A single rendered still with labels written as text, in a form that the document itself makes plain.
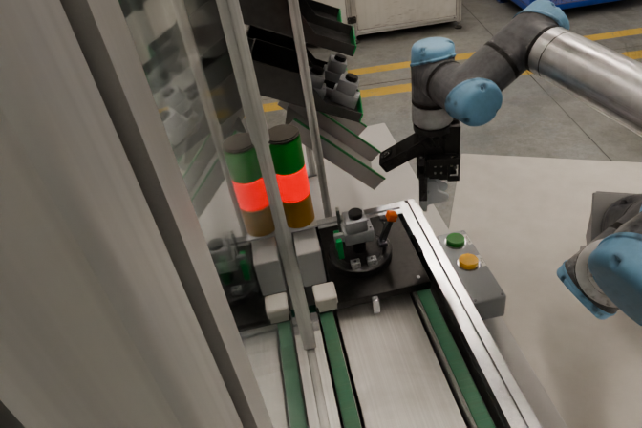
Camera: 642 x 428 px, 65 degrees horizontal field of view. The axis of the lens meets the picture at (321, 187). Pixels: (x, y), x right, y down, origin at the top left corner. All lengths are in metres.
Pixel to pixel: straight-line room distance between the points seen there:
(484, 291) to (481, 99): 0.43
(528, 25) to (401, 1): 4.23
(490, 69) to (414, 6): 4.27
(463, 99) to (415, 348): 0.49
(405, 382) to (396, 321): 0.14
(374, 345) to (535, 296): 0.39
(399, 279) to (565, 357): 0.35
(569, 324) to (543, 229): 0.29
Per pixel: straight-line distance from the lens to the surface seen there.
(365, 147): 1.36
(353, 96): 1.20
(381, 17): 5.06
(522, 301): 1.20
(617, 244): 0.60
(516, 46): 0.84
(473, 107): 0.80
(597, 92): 0.75
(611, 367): 1.14
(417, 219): 1.23
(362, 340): 1.05
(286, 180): 0.71
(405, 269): 1.09
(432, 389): 0.98
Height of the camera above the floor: 1.75
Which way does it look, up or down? 35 degrees down
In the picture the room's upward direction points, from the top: 10 degrees counter-clockwise
